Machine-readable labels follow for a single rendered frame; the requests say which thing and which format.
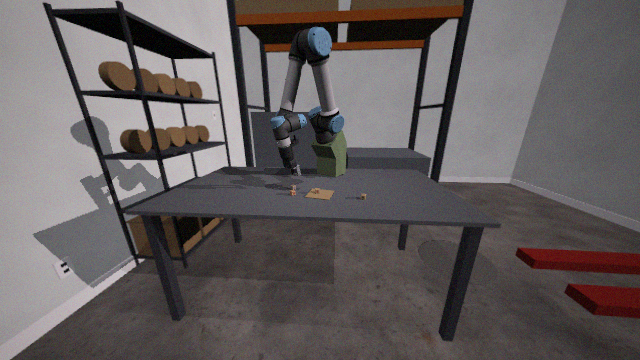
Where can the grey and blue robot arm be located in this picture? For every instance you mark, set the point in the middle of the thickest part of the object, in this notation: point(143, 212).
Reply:
point(314, 44)

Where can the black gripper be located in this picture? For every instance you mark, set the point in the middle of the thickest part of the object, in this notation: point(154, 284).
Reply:
point(286, 153)

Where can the tan flat mat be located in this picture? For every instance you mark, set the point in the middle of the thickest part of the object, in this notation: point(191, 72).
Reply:
point(324, 194)

